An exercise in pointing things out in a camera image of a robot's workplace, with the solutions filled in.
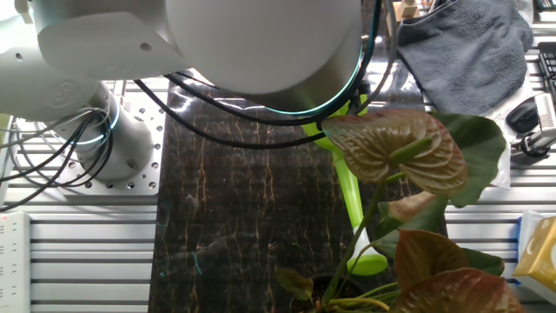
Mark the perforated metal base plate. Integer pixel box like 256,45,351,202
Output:
57,80,169,196

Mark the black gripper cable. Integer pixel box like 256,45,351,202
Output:
133,0,399,150

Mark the anthurium plant with broad leaves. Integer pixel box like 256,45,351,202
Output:
274,108,529,313

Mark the white power strip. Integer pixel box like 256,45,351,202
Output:
0,211,31,313

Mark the grey towel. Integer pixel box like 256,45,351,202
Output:
395,0,534,117

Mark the green plastic watering can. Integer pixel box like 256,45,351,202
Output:
301,93,389,277

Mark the wooden block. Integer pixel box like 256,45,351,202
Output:
385,0,421,38

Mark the black cable bundle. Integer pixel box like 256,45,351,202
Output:
0,108,115,213

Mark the yellow tissue box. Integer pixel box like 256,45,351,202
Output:
512,216,556,293

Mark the black computer mouse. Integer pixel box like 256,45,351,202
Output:
506,96,539,135

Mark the black keyboard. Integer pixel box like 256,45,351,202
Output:
537,41,556,101

